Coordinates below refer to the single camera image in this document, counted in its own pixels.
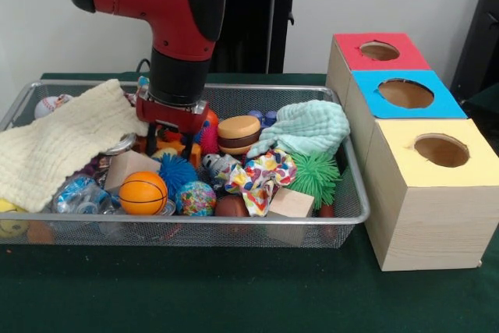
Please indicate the brown football toy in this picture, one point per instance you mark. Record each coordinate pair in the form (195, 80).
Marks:
(232, 207)

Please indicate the cream waffle cloth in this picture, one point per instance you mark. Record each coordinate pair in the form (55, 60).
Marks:
(58, 149)

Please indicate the green spiky ball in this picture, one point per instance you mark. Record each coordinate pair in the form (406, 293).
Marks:
(316, 175)

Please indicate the colourful patterned cloth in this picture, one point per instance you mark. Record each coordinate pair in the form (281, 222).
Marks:
(261, 177)

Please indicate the blue spiky ball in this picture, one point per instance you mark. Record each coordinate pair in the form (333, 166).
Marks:
(177, 171)

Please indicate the striped wooden burger toy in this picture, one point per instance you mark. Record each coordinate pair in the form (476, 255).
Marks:
(238, 134)

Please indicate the mint green waffle cloth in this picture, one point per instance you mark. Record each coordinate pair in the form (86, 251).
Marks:
(308, 126)

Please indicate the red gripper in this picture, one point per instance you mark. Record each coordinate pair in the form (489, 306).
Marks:
(175, 118)

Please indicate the yellow plush toy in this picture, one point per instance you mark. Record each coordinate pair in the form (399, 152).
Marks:
(164, 153)

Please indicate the black stand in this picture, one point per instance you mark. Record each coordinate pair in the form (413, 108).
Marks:
(479, 36)

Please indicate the dark green tablecloth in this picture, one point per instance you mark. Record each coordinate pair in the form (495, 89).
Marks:
(234, 294)
(485, 99)

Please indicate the wooden three-hole box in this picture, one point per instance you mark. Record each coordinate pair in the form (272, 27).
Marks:
(429, 224)

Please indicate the globe print ball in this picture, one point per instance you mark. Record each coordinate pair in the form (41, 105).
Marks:
(196, 198)

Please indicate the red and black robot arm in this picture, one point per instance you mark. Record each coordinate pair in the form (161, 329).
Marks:
(175, 9)

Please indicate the plain wooden cube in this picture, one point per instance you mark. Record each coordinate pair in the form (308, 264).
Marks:
(290, 204)

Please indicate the orange basketball toy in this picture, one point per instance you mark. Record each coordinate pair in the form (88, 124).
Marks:
(143, 193)

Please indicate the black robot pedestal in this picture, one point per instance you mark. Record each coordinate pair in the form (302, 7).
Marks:
(253, 17)

